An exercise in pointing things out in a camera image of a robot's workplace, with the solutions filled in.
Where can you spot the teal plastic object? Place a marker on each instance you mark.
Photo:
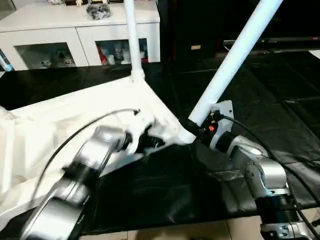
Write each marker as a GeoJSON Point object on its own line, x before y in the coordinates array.
{"type": "Point", "coordinates": [6, 61]}

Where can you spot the white glass-door cabinet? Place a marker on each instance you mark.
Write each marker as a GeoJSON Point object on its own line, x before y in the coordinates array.
{"type": "Point", "coordinates": [50, 30]}

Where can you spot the dark bundle on cabinet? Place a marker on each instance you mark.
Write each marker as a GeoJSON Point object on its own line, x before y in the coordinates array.
{"type": "Point", "coordinates": [98, 12]}

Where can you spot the small yellow label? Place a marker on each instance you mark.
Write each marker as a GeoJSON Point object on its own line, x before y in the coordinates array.
{"type": "Point", "coordinates": [195, 48]}

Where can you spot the small beige figurine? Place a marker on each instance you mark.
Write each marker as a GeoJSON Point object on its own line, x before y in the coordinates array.
{"type": "Point", "coordinates": [80, 2]}

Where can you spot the spotted white mug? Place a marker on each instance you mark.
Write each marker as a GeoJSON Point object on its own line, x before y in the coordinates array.
{"type": "Point", "coordinates": [56, 1]}

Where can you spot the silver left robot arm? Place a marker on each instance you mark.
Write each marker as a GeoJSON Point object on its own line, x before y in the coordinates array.
{"type": "Point", "coordinates": [85, 170]}

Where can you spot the dark metal rail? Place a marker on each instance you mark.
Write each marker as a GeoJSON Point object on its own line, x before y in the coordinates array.
{"type": "Point", "coordinates": [280, 41]}

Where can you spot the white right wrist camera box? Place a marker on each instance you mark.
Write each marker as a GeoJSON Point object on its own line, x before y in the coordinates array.
{"type": "Point", "coordinates": [222, 114]}

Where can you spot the black work mat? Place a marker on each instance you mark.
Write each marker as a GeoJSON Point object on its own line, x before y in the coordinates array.
{"type": "Point", "coordinates": [160, 200]}

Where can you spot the red bottle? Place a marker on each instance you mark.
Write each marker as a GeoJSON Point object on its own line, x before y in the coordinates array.
{"type": "Point", "coordinates": [104, 56]}

